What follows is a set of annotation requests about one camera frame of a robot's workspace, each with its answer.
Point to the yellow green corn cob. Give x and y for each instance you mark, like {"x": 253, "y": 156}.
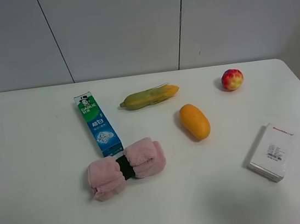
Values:
{"x": 149, "y": 97}

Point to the orange mango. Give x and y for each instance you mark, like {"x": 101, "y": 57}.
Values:
{"x": 195, "y": 121}

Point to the green blue toothpaste box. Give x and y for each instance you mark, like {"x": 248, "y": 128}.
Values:
{"x": 106, "y": 138}

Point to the black towel band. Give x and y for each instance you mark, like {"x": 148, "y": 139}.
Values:
{"x": 125, "y": 167}

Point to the pink rolled towel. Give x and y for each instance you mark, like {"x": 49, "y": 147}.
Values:
{"x": 105, "y": 178}

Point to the red yellow apple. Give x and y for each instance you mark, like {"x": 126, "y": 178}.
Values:
{"x": 232, "y": 79}

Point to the white cardboard box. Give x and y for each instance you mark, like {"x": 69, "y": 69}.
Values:
{"x": 268, "y": 158}

